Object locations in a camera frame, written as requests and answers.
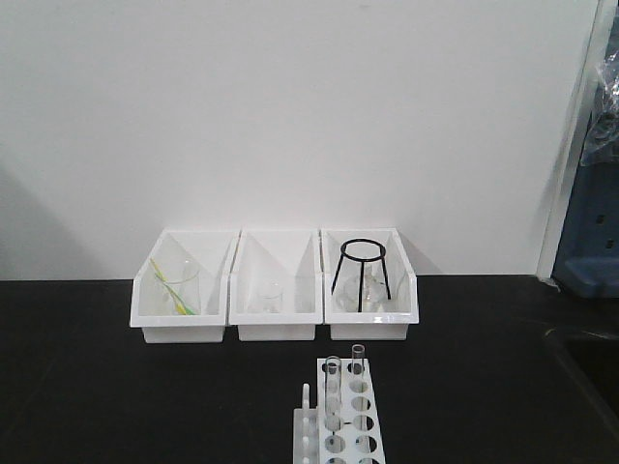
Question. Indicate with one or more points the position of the clear glass test tube left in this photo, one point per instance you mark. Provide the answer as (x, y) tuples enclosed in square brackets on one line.
[(332, 393)]

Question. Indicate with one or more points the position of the white test tube rack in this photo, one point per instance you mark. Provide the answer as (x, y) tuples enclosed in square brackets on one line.
[(343, 426)]

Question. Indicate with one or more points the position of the grey-blue pegboard drying rack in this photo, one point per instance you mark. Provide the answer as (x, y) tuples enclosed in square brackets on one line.
[(587, 259)]

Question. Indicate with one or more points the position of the middle white storage bin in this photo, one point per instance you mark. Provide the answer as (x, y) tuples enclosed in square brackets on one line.
[(291, 258)]

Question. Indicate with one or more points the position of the white storage bin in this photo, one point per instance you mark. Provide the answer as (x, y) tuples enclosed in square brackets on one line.
[(291, 258), (214, 253), (402, 309)]

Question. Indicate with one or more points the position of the small glass beaker middle bin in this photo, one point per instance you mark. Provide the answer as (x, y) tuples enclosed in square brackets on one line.
[(269, 296)]

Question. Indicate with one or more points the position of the right white storage bin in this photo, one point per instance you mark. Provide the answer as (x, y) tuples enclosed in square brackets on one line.
[(402, 309)]

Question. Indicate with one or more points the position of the glass flask in right bin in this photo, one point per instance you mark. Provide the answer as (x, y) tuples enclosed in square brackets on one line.
[(363, 293)]

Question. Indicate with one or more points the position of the glass beaker in left bin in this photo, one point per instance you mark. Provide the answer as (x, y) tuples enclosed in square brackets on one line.
[(184, 279)]

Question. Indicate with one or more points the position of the left white storage bin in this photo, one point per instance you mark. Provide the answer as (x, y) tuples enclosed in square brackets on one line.
[(214, 253)]

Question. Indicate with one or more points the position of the plastic bag of pegs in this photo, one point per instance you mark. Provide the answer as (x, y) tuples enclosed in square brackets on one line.
[(601, 140)]

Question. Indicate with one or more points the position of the black sink basin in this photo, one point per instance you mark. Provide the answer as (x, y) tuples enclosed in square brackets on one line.
[(591, 360)]

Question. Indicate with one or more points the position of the black wire tripod stand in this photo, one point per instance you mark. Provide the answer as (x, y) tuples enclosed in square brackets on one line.
[(354, 254)]

